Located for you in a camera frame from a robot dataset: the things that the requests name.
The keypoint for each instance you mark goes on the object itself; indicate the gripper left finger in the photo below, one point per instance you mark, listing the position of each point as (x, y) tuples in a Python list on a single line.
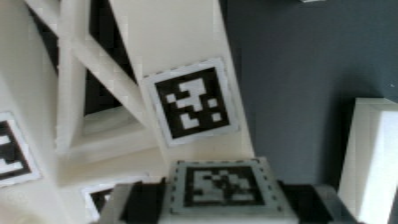
[(134, 205)]

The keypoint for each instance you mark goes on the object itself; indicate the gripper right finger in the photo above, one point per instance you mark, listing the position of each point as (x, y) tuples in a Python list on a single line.
[(317, 204)]

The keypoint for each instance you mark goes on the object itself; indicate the white tagged cube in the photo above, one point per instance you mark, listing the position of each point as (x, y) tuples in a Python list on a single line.
[(225, 192), (306, 1)]

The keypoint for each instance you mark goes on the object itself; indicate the white chair back frame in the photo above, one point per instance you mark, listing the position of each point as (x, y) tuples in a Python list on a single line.
[(86, 140)]

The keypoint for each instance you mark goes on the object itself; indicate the white part at right edge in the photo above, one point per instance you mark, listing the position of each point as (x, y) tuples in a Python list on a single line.
[(369, 182)]

